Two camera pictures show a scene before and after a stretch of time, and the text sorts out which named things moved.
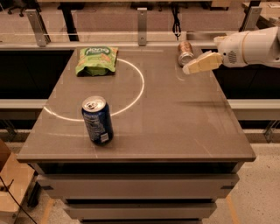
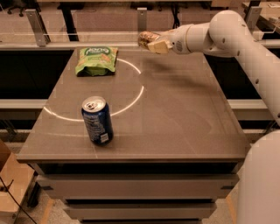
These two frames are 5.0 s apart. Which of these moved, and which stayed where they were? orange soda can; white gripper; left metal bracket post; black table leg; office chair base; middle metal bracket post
Moved: white gripper; orange soda can
Stayed: left metal bracket post; office chair base; black table leg; middle metal bracket post
